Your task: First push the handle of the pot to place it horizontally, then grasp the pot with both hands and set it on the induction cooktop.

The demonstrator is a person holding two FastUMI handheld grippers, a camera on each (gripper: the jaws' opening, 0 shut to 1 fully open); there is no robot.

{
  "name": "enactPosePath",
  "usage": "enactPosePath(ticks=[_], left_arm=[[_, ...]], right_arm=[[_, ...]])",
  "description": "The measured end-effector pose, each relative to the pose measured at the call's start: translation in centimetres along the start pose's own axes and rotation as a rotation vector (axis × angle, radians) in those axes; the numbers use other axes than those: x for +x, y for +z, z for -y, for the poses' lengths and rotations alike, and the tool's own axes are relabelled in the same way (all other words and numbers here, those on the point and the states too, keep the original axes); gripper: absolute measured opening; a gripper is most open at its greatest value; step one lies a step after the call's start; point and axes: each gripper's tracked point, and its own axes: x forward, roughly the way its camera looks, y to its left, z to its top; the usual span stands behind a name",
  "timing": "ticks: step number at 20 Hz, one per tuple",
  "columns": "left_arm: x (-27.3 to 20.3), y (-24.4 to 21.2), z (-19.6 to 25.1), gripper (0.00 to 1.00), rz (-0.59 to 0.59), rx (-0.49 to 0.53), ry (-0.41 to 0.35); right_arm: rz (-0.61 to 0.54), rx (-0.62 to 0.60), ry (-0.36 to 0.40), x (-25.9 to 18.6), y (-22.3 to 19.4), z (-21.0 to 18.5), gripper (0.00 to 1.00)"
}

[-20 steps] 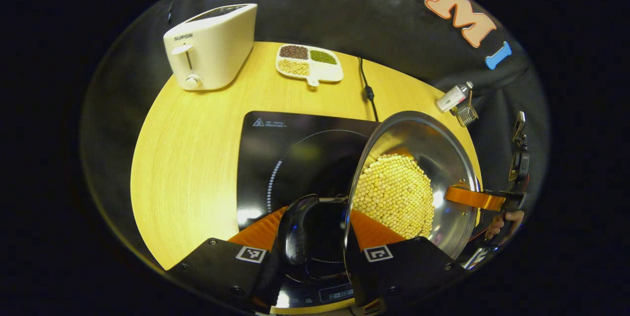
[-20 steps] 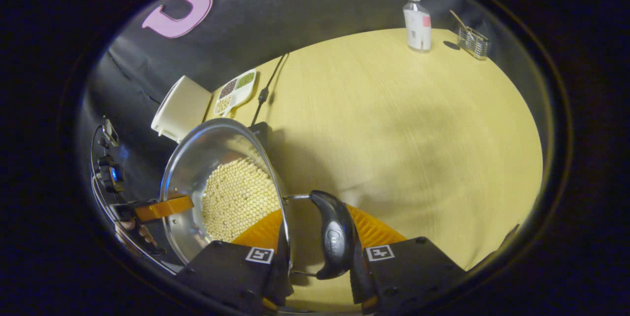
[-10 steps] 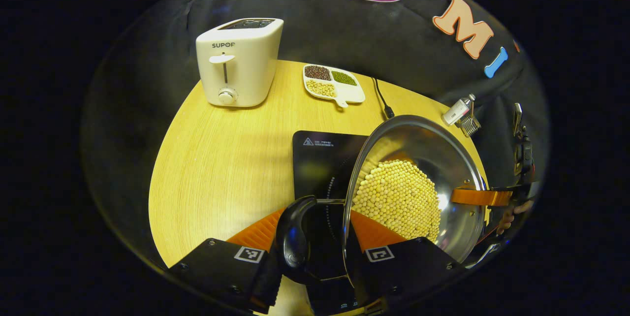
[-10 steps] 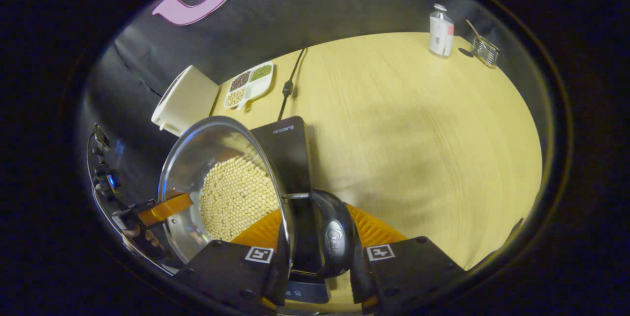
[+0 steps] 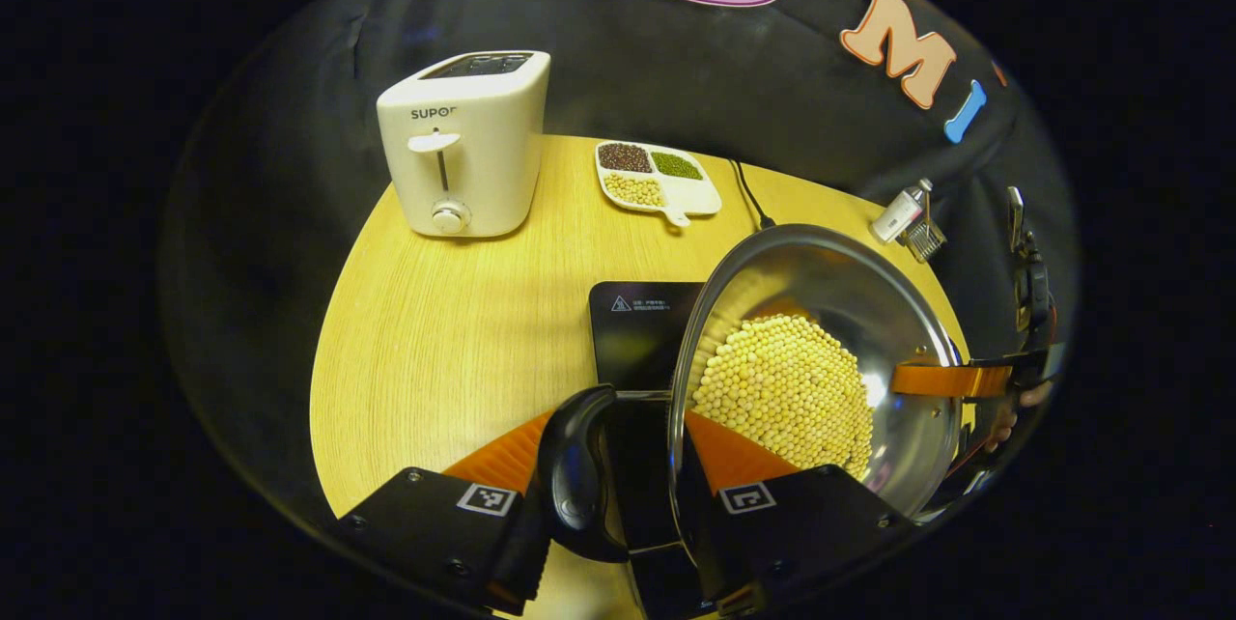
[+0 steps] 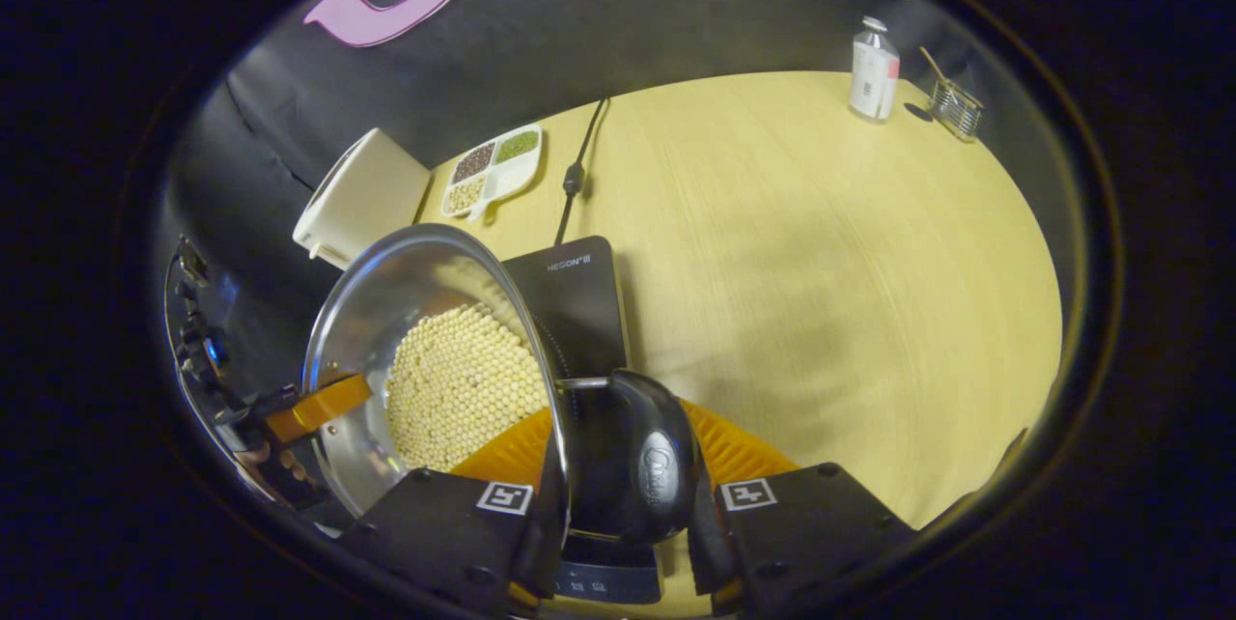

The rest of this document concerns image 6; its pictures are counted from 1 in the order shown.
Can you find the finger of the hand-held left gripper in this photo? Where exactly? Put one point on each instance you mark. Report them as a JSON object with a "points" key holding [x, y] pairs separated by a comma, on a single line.
{"points": [[319, 405]]}

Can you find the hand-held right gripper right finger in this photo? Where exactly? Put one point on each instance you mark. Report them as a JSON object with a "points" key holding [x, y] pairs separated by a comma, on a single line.
{"points": [[713, 552]]}

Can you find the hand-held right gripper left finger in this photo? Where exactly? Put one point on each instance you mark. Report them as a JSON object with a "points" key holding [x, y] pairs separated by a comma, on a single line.
{"points": [[435, 528]]}

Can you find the pile of yellow soybeans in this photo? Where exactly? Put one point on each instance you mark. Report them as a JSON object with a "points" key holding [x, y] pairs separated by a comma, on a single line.
{"points": [[463, 388]]}

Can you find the black induction cooktop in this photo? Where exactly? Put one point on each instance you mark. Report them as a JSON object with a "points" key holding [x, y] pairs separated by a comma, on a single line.
{"points": [[579, 311]]}

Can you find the white box appliance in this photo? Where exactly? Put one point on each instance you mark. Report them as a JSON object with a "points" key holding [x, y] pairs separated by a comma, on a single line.
{"points": [[367, 195]]}

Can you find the white divided bean tray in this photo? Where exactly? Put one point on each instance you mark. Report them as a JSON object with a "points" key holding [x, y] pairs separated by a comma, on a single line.
{"points": [[492, 178]]}

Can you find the black round disc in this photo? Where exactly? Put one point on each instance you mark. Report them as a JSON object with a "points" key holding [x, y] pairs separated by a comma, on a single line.
{"points": [[917, 112]]}

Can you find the clear bottle with pink label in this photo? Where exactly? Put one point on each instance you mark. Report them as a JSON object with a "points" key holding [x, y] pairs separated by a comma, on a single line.
{"points": [[874, 79]]}

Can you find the wooden stick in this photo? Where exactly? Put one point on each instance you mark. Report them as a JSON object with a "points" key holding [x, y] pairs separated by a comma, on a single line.
{"points": [[932, 63]]}

